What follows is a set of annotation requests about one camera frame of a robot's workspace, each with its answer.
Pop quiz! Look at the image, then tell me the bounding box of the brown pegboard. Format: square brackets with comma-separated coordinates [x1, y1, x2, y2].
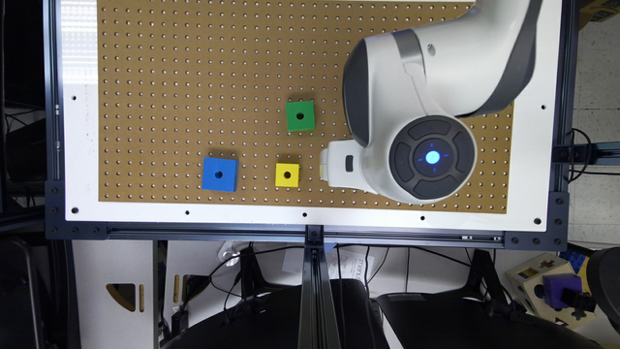
[96, 0, 515, 215]

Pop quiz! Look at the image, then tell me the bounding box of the dark aluminium table frame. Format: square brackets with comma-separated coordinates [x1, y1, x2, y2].
[42, 0, 620, 349]

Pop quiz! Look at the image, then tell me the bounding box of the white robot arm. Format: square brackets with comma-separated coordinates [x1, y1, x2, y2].
[320, 0, 542, 205]

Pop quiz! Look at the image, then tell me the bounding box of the white paper manual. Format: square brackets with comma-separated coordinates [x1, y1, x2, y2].
[282, 247, 375, 281]

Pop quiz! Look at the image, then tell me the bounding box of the black chair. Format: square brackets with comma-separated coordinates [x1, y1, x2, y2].
[377, 293, 600, 349]
[167, 279, 388, 349]

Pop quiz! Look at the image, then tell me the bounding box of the green cube with hole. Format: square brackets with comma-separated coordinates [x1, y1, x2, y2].
[285, 101, 315, 132]

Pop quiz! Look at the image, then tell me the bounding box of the blue cube with hole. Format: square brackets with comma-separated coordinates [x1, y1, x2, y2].
[201, 157, 238, 192]

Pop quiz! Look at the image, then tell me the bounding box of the yellow cube with hole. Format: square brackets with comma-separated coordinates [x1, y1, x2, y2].
[274, 163, 299, 187]

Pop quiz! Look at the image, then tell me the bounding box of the purple block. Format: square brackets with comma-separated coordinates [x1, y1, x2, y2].
[542, 273, 582, 309]

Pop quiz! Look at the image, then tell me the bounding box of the white cabinet panel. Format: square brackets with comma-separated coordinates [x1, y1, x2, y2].
[73, 240, 158, 348]

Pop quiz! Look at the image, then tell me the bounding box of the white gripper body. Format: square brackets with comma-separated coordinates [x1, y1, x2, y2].
[320, 140, 375, 194]

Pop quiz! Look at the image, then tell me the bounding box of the black chair right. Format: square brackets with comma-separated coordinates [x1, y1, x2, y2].
[377, 293, 600, 349]

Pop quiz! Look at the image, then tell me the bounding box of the beige shape sorter box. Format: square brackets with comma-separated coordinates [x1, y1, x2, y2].
[505, 253, 597, 330]

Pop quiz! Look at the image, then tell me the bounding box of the black chair left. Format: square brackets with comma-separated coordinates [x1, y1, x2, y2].
[167, 279, 388, 349]

